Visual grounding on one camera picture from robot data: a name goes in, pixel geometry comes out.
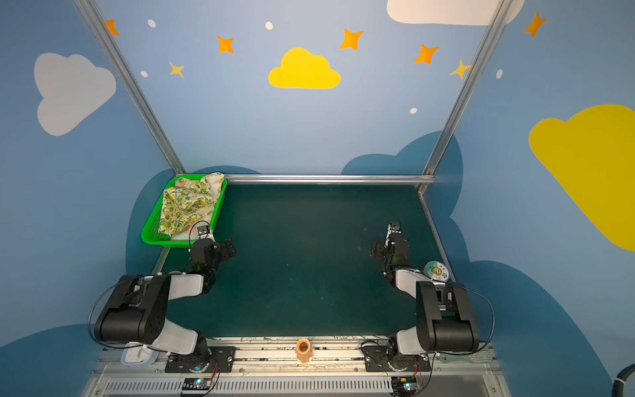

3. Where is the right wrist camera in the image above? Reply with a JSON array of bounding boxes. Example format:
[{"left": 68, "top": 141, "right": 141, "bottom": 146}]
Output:
[{"left": 386, "top": 222, "right": 402, "bottom": 238}]

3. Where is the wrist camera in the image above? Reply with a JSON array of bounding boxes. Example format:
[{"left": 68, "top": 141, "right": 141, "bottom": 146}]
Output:
[
  {"left": 197, "top": 223, "right": 215, "bottom": 242},
  {"left": 386, "top": 222, "right": 402, "bottom": 238}
]

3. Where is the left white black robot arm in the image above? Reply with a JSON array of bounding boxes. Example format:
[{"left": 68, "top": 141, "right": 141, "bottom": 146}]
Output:
[{"left": 88, "top": 238, "right": 236, "bottom": 358}]

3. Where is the left controller board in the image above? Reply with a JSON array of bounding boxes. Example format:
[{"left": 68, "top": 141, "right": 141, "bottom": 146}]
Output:
[{"left": 180, "top": 377, "right": 214, "bottom": 396}]

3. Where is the controller board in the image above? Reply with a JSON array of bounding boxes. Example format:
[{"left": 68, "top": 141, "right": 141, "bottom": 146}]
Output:
[
  {"left": 180, "top": 377, "right": 214, "bottom": 396},
  {"left": 390, "top": 377, "right": 419, "bottom": 397}
]

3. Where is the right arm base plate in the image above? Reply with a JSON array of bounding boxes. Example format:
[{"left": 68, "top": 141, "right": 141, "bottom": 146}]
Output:
[{"left": 360, "top": 344, "right": 431, "bottom": 372}]

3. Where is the round green white tin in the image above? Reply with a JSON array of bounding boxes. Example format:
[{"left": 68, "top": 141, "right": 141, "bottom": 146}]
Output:
[{"left": 423, "top": 261, "right": 450, "bottom": 282}]

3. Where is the left aluminium frame post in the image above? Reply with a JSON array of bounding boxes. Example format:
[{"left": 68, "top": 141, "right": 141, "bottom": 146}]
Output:
[{"left": 74, "top": 0, "right": 186, "bottom": 174}]

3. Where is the orange ribbed cup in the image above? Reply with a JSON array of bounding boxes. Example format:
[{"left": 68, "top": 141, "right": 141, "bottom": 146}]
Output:
[{"left": 295, "top": 337, "right": 314, "bottom": 365}]

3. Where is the black corrugated hose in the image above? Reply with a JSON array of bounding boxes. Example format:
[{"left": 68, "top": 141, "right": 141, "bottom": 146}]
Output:
[{"left": 611, "top": 363, "right": 635, "bottom": 397}]

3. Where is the right side frame rail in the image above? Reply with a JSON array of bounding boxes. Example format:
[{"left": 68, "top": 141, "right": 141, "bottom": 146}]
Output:
[{"left": 417, "top": 184, "right": 454, "bottom": 279}]

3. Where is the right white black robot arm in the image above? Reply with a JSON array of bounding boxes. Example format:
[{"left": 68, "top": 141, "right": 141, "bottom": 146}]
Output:
[{"left": 370, "top": 228, "right": 495, "bottom": 357}]

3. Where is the white square clock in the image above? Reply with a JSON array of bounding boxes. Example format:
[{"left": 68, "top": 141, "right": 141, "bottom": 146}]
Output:
[{"left": 121, "top": 342, "right": 159, "bottom": 368}]

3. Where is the right aluminium frame post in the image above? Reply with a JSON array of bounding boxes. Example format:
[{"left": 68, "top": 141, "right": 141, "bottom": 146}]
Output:
[{"left": 423, "top": 0, "right": 514, "bottom": 179}]

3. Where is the front aluminium rail bed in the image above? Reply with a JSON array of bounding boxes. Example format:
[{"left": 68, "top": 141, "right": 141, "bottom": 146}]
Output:
[{"left": 83, "top": 335, "right": 511, "bottom": 396}]

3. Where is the lemon print skirt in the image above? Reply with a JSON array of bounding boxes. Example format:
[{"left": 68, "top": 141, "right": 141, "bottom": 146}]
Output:
[{"left": 158, "top": 173, "right": 226, "bottom": 240}]

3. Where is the aluminium frame post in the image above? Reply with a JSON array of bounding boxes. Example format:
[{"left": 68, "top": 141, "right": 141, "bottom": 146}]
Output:
[
  {"left": 423, "top": 0, "right": 514, "bottom": 179},
  {"left": 74, "top": 0, "right": 186, "bottom": 174}
]

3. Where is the right controller board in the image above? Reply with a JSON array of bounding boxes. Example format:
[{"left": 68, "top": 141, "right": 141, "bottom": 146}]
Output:
[{"left": 390, "top": 377, "right": 419, "bottom": 397}]

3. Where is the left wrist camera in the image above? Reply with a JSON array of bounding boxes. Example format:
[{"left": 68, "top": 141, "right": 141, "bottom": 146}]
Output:
[{"left": 197, "top": 223, "right": 215, "bottom": 242}]

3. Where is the pink floral skirt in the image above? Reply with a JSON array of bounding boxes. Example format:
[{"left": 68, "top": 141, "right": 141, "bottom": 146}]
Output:
[{"left": 175, "top": 178, "right": 196, "bottom": 189}]

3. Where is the rear aluminium frame rail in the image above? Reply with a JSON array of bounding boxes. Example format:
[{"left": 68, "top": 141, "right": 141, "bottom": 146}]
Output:
[{"left": 225, "top": 174, "right": 435, "bottom": 185}]

